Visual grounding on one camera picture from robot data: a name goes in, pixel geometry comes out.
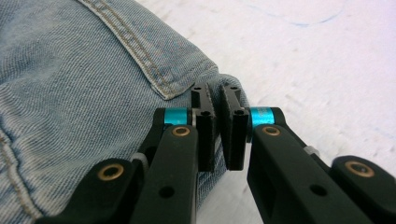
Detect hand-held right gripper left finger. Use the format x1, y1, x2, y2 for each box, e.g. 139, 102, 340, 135
163, 82, 219, 173

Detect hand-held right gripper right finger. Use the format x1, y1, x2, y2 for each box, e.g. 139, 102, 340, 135
219, 85, 276, 172

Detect light blue denim shorts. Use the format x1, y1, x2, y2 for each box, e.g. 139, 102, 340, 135
0, 0, 250, 224

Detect white foam mat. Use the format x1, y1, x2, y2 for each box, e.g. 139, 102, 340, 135
136, 0, 396, 224

